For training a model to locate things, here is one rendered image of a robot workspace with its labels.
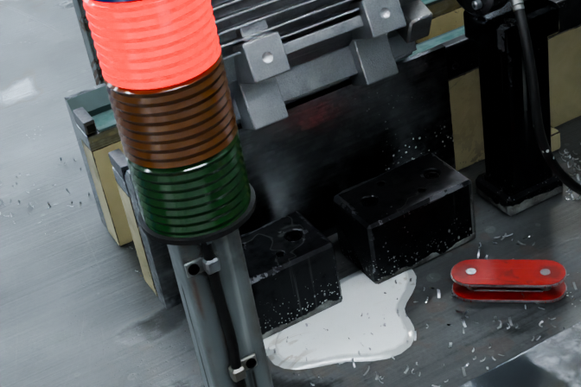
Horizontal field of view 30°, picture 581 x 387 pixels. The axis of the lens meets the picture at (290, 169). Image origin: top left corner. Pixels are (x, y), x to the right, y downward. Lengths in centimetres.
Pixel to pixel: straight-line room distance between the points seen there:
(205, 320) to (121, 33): 19
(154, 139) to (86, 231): 49
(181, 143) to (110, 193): 43
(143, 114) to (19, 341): 42
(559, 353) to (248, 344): 18
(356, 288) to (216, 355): 26
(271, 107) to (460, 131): 22
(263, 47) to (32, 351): 31
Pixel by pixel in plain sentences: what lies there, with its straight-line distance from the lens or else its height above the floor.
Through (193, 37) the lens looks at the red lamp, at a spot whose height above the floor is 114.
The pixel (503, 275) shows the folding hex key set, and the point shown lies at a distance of 85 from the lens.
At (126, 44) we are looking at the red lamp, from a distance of 51.
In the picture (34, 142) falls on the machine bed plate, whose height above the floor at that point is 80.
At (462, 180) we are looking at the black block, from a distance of 88.
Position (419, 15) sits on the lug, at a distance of 86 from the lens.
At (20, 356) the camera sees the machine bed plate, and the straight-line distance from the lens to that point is 90.
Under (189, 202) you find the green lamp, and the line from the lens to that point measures 55.
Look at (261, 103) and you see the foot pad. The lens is 82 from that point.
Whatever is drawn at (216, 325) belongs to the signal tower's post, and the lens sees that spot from 62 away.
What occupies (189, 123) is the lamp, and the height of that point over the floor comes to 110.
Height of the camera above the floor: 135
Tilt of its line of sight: 32 degrees down
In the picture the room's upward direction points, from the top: 10 degrees counter-clockwise
